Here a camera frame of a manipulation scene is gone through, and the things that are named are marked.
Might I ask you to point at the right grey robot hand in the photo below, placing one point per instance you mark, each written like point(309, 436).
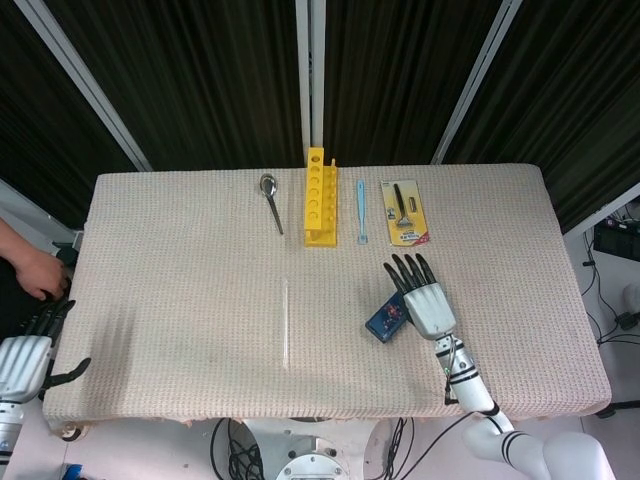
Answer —
point(430, 307)

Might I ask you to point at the bare human hand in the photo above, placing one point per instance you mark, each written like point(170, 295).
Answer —
point(42, 272)

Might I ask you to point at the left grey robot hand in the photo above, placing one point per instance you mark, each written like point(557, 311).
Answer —
point(22, 360)

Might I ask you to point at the blue glasses case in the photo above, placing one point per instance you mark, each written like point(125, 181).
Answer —
point(385, 320)

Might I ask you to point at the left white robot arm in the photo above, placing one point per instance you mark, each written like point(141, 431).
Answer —
point(9, 425)

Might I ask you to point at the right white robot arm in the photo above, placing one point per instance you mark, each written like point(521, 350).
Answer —
point(500, 425)

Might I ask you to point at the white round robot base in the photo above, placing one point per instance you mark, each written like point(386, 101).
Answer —
point(310, 450)

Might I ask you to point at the bare human forearm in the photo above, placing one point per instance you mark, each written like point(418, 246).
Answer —
point(12, 240)

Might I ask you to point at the razor in yellow blister pack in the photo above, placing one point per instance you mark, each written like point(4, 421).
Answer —
point(407, 227)

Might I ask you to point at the light blue toothbrush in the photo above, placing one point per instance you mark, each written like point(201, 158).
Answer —
point(361, 210)

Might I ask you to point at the beige waffle-weave tablecloth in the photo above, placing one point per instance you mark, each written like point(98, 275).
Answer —
point(175, 280)

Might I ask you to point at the clear glass test tube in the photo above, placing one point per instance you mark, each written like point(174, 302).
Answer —
point(285, 325)

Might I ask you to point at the yellow test tube rack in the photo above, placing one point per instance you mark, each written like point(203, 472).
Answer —
point(315, 200)

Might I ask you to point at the black electronic device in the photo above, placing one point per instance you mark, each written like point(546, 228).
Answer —
point(617, 240)

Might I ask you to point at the black pleated curtain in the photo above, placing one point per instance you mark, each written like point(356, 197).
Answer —
point(210, 80)

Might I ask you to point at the white metal frame post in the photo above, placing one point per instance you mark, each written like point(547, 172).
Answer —
point(475, 85)
point(310, 75)
point(95, 95)

